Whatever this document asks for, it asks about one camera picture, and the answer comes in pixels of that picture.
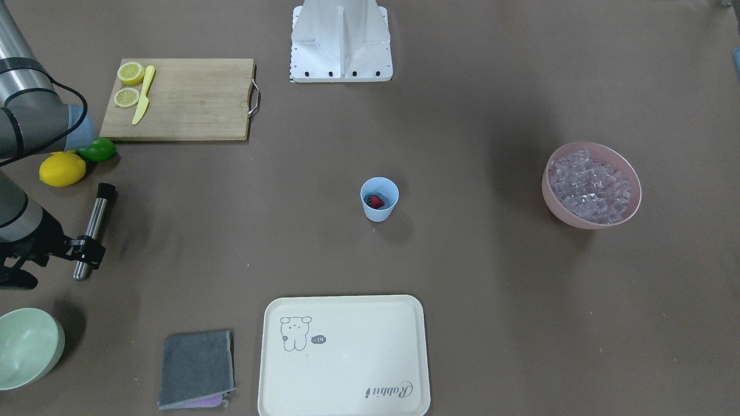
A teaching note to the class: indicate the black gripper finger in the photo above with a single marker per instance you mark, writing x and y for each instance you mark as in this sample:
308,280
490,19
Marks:
85,247
93,264

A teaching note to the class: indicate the lemon slice lower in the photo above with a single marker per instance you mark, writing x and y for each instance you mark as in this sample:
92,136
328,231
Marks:
126,97

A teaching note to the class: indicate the green lime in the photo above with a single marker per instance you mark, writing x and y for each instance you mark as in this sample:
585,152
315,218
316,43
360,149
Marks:
99,150

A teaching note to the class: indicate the wooden cutting board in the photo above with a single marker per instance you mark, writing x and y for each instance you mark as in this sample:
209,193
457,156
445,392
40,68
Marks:
190,99

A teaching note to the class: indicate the yellow plastic knife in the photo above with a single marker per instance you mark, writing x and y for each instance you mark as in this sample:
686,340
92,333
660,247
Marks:
144,100

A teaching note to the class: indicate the red strawberry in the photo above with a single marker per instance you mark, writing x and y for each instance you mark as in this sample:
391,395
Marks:
375,201

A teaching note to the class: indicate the light blue plastic cup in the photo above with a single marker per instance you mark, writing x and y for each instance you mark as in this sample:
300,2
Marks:
387,190

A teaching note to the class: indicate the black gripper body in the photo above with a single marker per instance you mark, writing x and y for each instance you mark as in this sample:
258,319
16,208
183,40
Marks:
46,236

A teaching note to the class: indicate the lemon slice upper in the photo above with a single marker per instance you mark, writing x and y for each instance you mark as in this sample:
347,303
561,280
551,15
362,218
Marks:
131,73

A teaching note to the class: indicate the grey folded cloth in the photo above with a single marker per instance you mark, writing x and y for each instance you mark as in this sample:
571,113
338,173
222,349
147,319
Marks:
197,370

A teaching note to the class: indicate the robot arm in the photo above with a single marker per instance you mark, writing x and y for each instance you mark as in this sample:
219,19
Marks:
35,120

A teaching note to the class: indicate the pink bowl of ice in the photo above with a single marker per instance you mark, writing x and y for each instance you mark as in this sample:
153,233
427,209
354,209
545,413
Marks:
590,186

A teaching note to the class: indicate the yellow lemon lower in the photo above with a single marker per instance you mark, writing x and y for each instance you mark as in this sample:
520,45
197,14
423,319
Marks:
62,169

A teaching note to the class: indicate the steel muddler black tip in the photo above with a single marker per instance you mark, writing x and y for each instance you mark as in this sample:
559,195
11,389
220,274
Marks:
105,193

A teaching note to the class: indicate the mint green bowl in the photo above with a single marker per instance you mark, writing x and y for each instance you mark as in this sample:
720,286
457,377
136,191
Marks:
32,342

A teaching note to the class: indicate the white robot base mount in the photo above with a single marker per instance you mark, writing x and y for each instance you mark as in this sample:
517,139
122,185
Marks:
340,41

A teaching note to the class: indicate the cream rabbit tray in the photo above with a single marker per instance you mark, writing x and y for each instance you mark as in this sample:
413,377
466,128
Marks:
344,355

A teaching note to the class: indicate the lemon slice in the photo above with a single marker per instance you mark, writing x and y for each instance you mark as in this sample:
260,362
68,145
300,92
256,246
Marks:
126,97
131,73

